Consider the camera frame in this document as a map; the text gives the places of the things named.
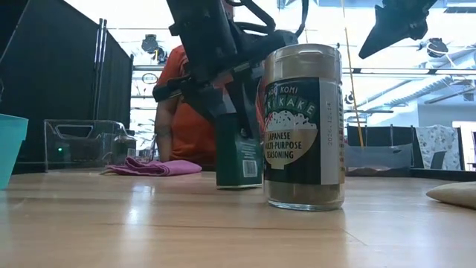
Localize black divider panel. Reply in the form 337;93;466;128
345;124;414;148

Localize tan cloth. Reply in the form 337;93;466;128
425;181;476;209

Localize teal plastic tray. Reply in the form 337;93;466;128
0;113;29;191

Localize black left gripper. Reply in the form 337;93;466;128
152;0;298;141

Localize yellow hanging cable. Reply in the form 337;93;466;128
341;0;365;148

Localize purple cloth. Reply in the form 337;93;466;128
100;156;204;177

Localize grey translucent bin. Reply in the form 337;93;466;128
344;143;414;178

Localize paper cup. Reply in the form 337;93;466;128
263;43;346;212

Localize person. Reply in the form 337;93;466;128
153;44;268;168

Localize metal partition poles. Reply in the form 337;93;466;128
94;17;109;121

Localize small dark block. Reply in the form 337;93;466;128
215;111;266;191

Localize white patterned cloth panel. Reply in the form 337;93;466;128
415;124;462;171

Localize clear plastic bin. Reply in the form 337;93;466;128
43;119;138;173

